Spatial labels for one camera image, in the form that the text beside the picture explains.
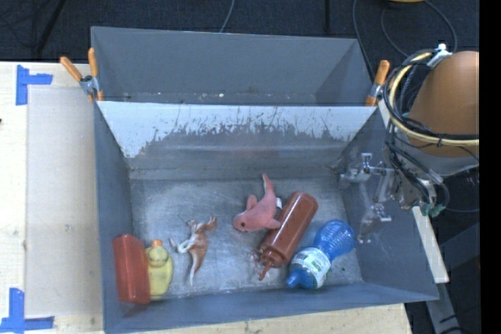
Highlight yellow toy duck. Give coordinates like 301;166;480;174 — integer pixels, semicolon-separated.
145;239;175;301

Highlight red-brown flat block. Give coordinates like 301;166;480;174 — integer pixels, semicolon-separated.
112;233;152;305

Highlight pale wood flat board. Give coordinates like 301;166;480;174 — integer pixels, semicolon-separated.
23;84;451;321

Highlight brown squeeze bottle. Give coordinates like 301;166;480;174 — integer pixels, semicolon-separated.
255;190;319;282

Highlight pink toy dolphin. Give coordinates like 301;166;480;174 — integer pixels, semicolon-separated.
232;173;284;234

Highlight blue plastic bottle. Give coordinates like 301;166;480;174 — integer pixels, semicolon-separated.
285;218;358;291

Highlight grey metal bin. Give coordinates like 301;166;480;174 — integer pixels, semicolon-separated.
89;26;442;334

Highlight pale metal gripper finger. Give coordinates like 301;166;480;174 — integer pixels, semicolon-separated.
337;152;387;190
356;203;393;244

